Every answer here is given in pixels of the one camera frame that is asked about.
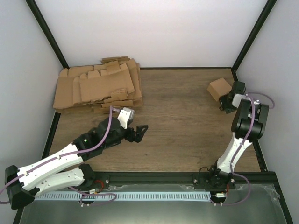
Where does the brown cardboard box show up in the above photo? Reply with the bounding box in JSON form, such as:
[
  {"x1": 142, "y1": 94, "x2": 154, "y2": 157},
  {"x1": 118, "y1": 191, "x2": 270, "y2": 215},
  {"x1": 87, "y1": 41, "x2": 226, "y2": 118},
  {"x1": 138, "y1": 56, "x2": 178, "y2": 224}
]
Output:
[{"x1": 207, "y1": 78, "x2": 232, "y2": 102}]

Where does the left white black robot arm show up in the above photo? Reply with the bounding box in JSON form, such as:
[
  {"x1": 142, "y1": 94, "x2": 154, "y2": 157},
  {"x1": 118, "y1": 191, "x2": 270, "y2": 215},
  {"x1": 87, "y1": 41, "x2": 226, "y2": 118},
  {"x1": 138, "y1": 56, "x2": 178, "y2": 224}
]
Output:
[{"x1": 5, "y1": 117, "x2": 149, "y2": 210}]

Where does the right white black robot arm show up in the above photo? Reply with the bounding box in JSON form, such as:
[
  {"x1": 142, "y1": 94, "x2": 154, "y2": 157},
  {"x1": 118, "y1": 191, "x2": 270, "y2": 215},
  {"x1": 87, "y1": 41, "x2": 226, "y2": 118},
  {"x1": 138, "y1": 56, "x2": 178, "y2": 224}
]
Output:
[{"x1": 207, "y1": 81, "x2": 270, "y2": 188}]

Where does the stack of flat cardboard sheets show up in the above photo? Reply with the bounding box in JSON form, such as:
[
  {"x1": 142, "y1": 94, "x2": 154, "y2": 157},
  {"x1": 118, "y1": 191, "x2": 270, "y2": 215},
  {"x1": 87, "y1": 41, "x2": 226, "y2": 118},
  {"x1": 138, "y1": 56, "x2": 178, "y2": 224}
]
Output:
[{"x1": 53, "y1": 56, "x2": 143, "y2": 113}]

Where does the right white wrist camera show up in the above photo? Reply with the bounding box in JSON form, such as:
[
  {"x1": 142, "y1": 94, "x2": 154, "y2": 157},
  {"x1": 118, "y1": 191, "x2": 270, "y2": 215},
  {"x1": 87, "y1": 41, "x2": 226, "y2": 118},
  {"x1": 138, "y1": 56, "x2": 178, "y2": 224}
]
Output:
[{"x1": 232, "y1": 94, "x2": 247, "y2": 108}]

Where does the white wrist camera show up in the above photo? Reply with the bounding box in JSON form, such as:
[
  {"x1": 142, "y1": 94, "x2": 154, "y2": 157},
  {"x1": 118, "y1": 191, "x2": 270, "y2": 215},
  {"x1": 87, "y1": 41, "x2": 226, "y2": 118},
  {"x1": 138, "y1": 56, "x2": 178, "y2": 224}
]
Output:
[
  {"x1": 232, "y1": 94, "x2": 247, "y2": 108},
  {"x1": 117, "y1": 107, "x2": 135, "y2": 129}
]

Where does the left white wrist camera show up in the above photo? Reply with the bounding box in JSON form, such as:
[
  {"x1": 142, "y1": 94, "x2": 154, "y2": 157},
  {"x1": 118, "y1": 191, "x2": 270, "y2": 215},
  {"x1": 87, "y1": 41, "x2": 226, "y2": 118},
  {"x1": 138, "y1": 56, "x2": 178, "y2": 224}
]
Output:
[{"x1": 117, "y1": 107, "x2": 135, "y2": 129}]

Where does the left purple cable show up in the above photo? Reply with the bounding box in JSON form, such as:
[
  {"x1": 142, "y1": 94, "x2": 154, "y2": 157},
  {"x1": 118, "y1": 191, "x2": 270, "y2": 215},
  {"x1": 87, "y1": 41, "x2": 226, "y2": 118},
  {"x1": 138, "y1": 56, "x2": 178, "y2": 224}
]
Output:
[{"x1": 0, "y1": 106, "x2": 122, "y2": 205}]

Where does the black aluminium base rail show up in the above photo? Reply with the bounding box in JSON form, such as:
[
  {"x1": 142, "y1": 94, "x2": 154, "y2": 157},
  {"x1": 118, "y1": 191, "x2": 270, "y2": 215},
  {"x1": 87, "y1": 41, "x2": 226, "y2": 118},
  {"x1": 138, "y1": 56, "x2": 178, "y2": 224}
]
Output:
[{"x1": 30, "y1": 171, "x2": 276, "y2": 187}]

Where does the black enclosure frame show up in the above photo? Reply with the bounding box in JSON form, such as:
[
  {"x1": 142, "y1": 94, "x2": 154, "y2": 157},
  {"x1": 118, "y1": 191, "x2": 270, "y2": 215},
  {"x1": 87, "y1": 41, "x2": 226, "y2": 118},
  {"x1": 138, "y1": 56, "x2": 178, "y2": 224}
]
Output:
[{"x1": 13, "y1": 0, "x2": 294, "y2": 224}]

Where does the light blue slotted cable duct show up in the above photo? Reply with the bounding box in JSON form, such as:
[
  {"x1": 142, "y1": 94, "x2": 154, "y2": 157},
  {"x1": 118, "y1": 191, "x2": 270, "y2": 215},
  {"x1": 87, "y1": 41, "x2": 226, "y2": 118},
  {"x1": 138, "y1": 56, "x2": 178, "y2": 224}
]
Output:
[{"x1": 36, "y1": 191, "x2": 211, "y2": 202}]

